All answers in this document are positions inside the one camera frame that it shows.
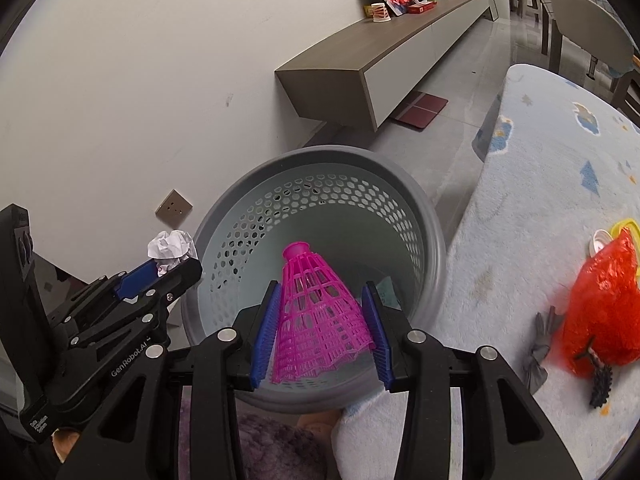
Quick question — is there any white paper ball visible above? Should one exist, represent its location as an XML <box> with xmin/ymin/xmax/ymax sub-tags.
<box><xmin>148</xmin><ymin>230</ymin><xmax>198</xmax><ymax>278</ymax></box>

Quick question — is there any pink plastic shuttlecock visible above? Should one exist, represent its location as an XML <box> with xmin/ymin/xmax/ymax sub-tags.
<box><xmin>271</xmin><ymin>242</ymin><xmax>375</xmax><ymax>384</ymax></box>

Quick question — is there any red plastic bag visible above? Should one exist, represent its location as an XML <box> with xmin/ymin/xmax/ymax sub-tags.
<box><xmin>560</xmin><ymin>230</ymin><xmax>639</xmax><ymax>378</ymax></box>

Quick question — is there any yellow plastic lid ring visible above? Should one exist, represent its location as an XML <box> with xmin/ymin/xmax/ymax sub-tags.
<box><xmin>607</xmin><ymin>216</ymin><xmax>640</xmax><ymax>278</ymax></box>

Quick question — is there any grey perforated trash basket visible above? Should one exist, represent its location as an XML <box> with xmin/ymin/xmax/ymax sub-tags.
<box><xmin>180</xmin><ymin>144</ymin><xmax>447</xmax><ymax>415</ymax></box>

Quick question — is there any person's left hand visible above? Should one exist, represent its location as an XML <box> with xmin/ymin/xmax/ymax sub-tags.
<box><xmin>52</xmin><ymin>429</ymin><xmax>80</xmax><ymax>463</ymax></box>

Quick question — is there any grey crumpled glove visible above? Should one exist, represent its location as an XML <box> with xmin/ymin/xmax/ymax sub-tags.
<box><xmin>522</xmin><ymin>306</ymin><xmax>565</xmax><ymax>394</ymax></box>

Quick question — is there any black spiky toy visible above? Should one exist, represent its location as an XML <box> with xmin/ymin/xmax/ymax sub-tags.
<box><xmin>575</xmin><ymin>341</ymin><xmax>613</xmax><ymax>408</ymax></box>

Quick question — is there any light blue patterned rug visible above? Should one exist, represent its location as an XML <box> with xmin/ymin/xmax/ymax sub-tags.
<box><xmin>332</xmin><ymin>64</ymin><xmax>639</xmax><ymax>479</ymax></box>

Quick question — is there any red bathroom scale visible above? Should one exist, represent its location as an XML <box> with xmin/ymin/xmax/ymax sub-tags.
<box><xmin>390</xmin><ymin>91</ymin><xmax>448</xmax><ymax>131</ymax></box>

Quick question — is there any floating brown tv cabinet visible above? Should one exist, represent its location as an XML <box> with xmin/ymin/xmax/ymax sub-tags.
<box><xmin>276</xmin><ymin>0</ymin><xmax>489</xmax><ymax>131</ymax></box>

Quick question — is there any patterned paper cup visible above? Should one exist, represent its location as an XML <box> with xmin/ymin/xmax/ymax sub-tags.
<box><xmin>370</xmin><ymin>2</ymin><xmax>390</xmax><ymax>23</ymax></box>

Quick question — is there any red flat box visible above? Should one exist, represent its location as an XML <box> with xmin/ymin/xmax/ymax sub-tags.
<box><xmin>407</xmin><ymin>1</ymin><xmax>436</xmax><ymax>14</ymax></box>

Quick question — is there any grey round-back chair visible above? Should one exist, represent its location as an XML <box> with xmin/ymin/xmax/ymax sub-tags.
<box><xmin>551</xmin><ymin>0</ymin><xmax>634</xmax><ymax>79</ymax></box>

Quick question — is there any metal wall socket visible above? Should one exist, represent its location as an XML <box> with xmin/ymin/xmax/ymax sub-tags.
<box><xmin>155</xmin><ymin>190</ymin><xmax>193</xmax><ymax>230</ymax></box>

